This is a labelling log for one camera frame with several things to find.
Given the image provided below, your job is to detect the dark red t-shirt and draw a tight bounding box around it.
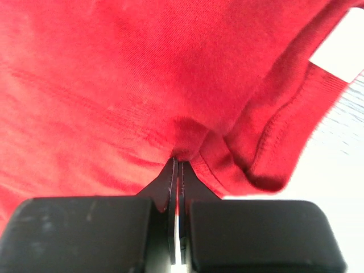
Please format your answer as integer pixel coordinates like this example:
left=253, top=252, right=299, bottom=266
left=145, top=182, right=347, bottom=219
left=1, top=1, right=363, bottom=226

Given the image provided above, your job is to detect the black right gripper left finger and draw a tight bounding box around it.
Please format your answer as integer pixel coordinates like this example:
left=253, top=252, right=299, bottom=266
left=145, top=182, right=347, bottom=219
left=1, top=158, right=178, bottom=272

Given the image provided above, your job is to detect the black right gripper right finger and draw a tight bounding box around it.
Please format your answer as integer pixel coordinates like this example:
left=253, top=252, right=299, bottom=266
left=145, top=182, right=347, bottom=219
left=178, top=162, right=347, bottom=272

